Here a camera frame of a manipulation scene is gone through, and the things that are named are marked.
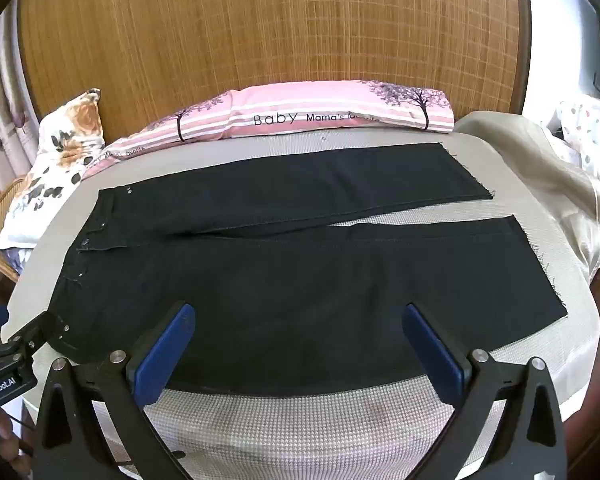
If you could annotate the pink printed cloth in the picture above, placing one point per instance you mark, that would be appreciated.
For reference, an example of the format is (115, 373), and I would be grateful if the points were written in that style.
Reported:
(300, 112)

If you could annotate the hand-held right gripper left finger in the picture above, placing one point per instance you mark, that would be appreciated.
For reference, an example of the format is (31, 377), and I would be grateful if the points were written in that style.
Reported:
(164, 355)

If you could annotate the black pants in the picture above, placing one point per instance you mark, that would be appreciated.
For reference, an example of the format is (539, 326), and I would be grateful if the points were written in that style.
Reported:
(280, 280)

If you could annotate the beige blanket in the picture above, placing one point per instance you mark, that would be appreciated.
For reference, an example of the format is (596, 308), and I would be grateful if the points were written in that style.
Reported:
(545, 170)

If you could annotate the bamboo mat headboard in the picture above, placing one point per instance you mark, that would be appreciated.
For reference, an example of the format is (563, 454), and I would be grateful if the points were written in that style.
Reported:
(260, 30)

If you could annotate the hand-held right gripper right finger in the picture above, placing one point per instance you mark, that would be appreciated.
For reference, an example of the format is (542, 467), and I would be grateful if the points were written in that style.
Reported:
(432, 355)

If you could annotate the floral pillow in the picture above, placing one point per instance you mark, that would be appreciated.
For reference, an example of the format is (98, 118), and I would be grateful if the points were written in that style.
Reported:
(55, 160)

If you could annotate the white spotted cloth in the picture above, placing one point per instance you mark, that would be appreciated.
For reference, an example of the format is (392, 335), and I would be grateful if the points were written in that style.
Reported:
(587, 130)

